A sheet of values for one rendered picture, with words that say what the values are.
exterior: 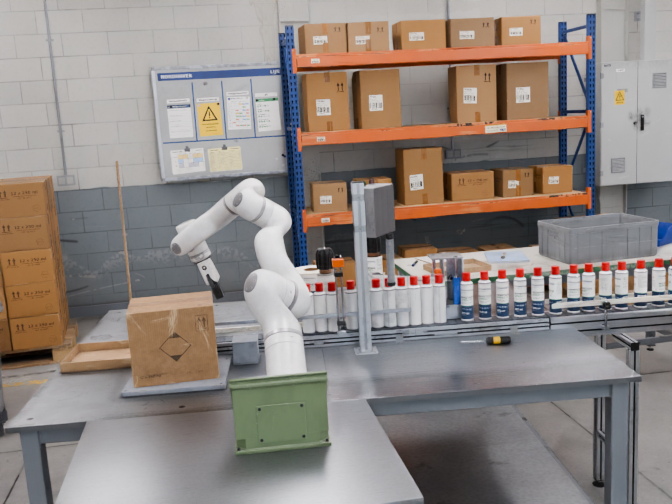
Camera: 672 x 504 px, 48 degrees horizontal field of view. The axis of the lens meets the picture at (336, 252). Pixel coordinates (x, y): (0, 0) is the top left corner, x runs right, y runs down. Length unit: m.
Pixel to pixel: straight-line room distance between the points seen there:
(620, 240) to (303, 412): 3.01
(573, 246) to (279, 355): 2.72
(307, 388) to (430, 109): 5.70
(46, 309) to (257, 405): 4.09
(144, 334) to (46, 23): 5.03
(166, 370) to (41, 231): 3.38
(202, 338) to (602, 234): 2.75
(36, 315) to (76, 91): 2.26
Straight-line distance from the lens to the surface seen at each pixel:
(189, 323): 2.72
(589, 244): 4.70
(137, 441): 2.40
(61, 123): 7.40
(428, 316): 3.14
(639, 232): 4.87
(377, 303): 3.09
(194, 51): 7.32
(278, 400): 2.16
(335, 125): 6.65
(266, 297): 2.33
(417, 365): 2.83
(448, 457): 3.54
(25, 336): 6.18
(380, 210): 2.90
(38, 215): 6.01
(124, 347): 3.34
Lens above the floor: 1.76
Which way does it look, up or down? 10 degrees down
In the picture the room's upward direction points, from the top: 3 degrees counter-clockwise
